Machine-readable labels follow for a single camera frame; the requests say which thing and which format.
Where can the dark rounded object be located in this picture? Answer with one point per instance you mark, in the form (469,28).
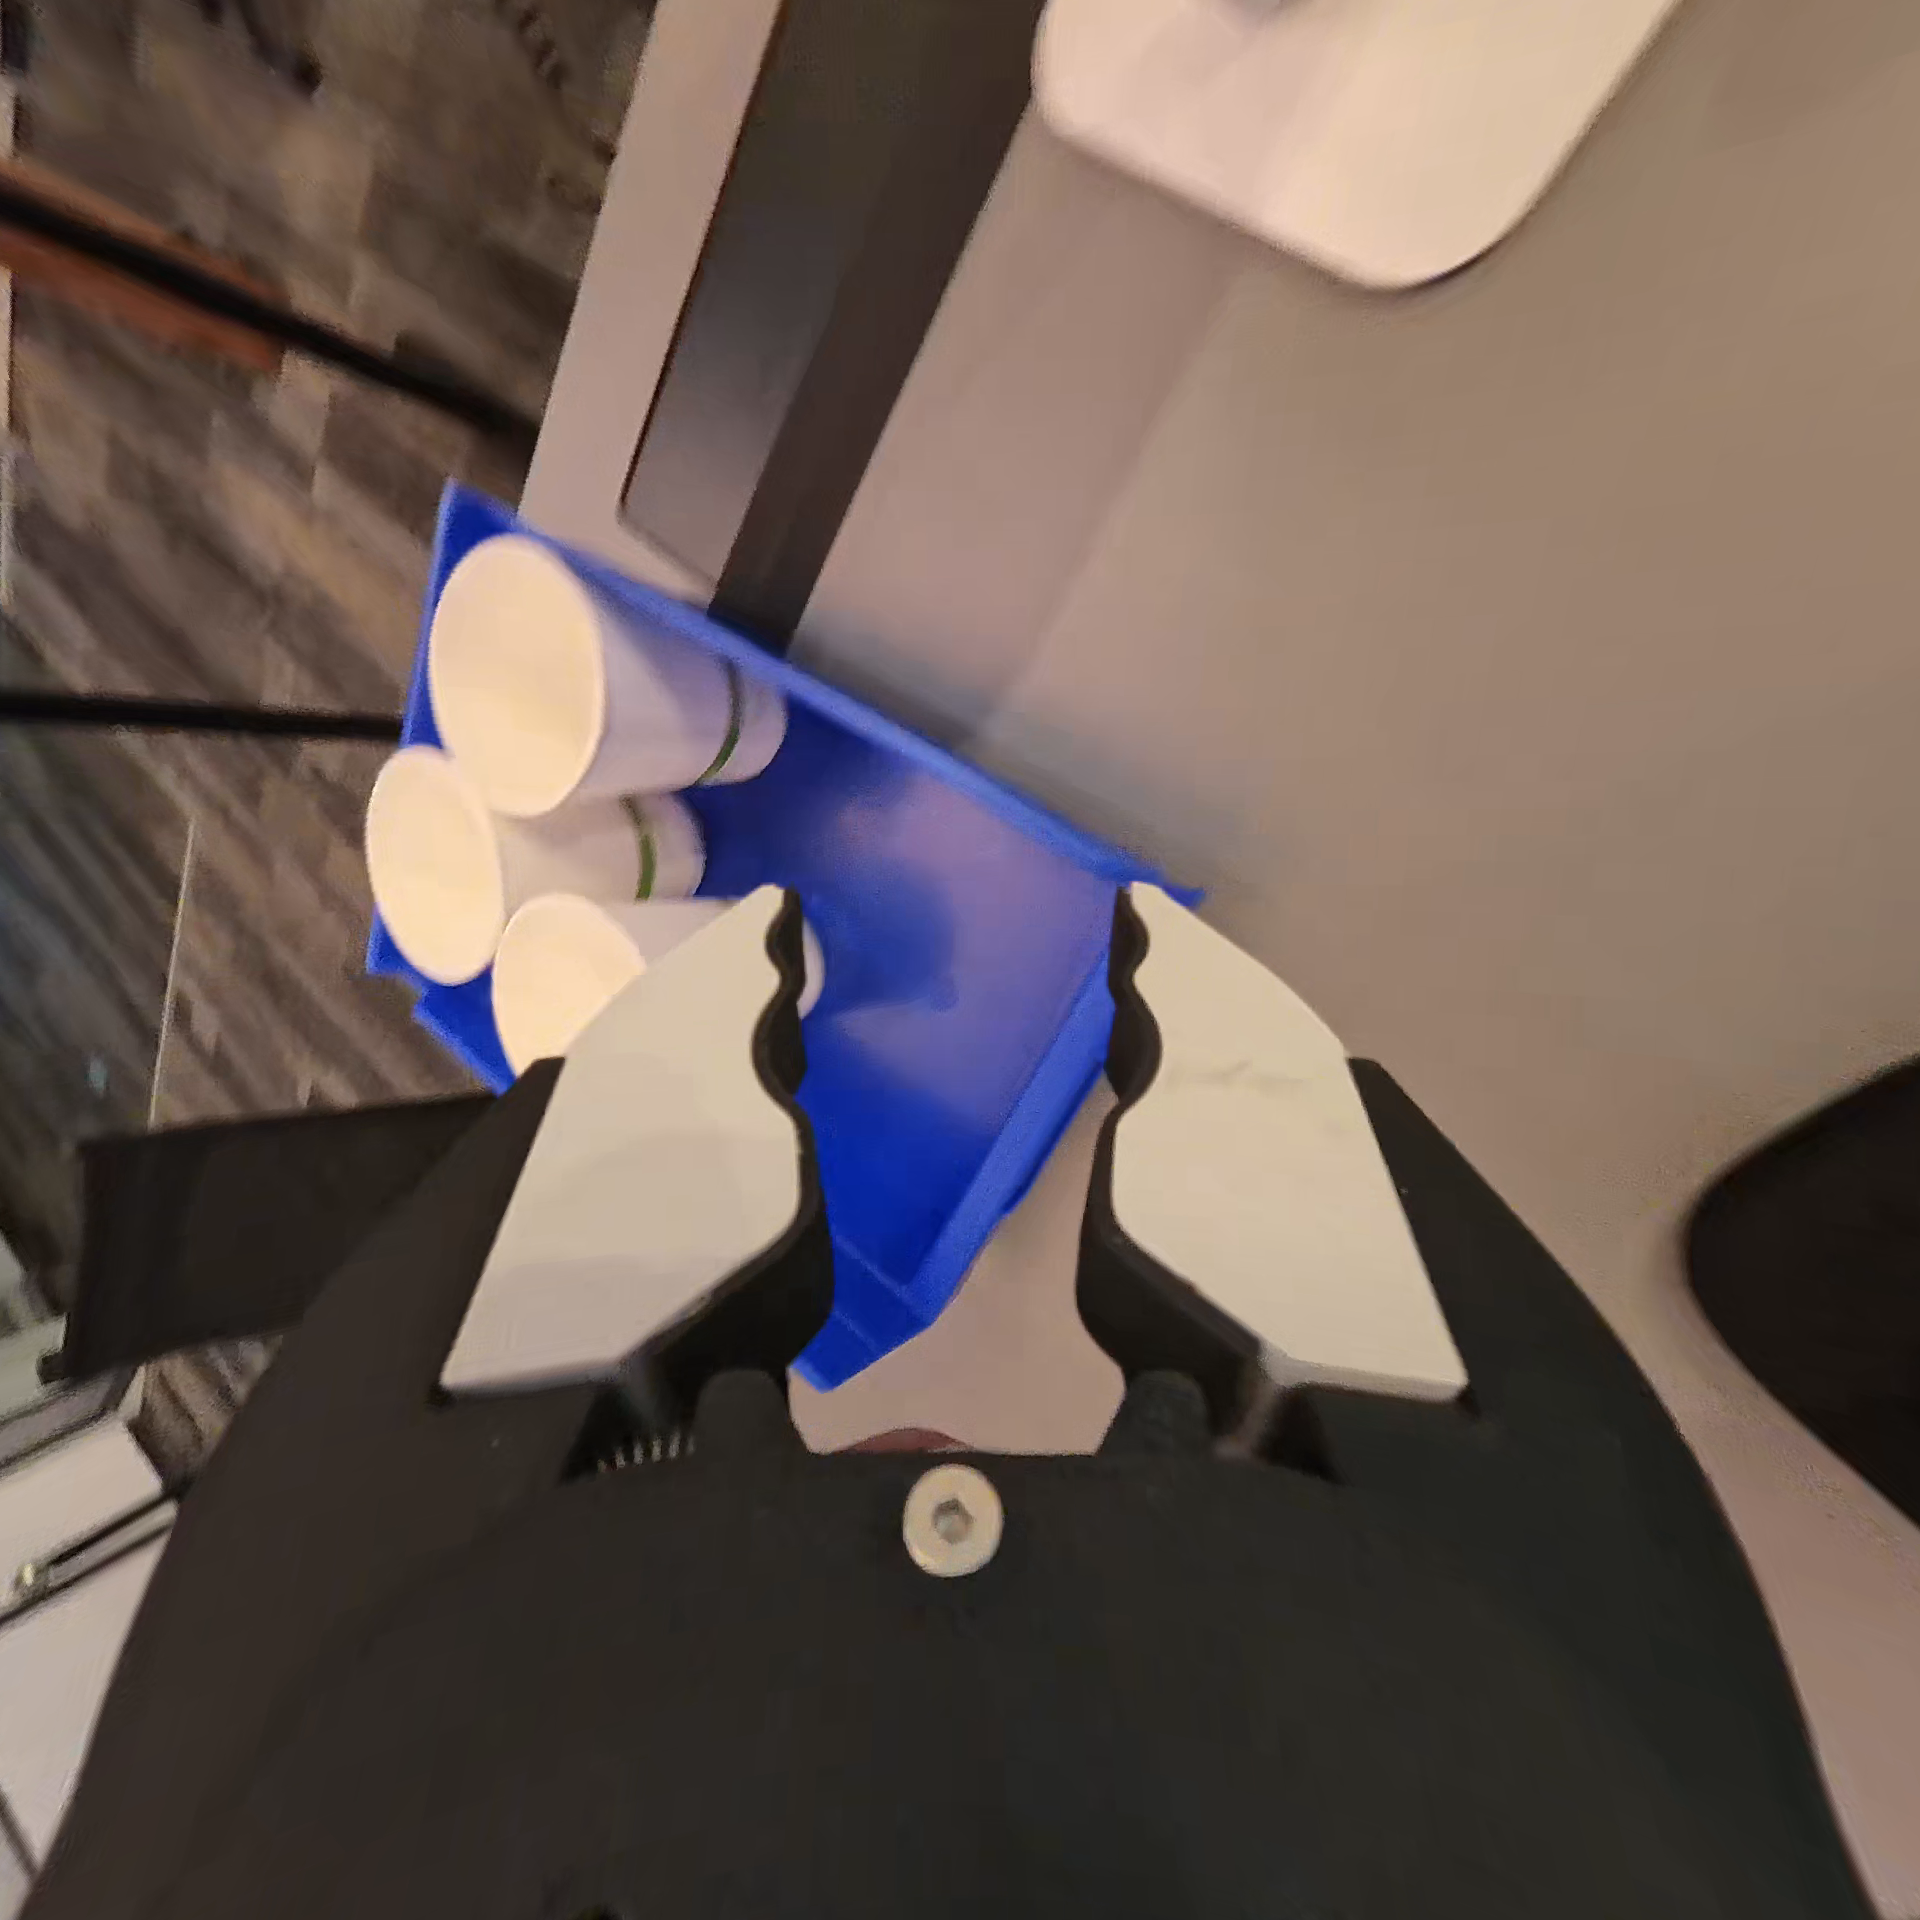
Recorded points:
(1823,1279)

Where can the white monitor stand base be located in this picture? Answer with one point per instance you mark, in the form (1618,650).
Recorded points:
(1335,106)

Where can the blue plastic tray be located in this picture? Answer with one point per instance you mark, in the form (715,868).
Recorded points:
(960,993)

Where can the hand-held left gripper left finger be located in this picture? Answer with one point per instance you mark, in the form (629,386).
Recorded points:
(661,1170)

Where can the black flat panel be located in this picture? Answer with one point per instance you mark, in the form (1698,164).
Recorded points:
(237,1215)

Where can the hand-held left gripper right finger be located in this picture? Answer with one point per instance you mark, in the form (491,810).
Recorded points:
(1276,1186)

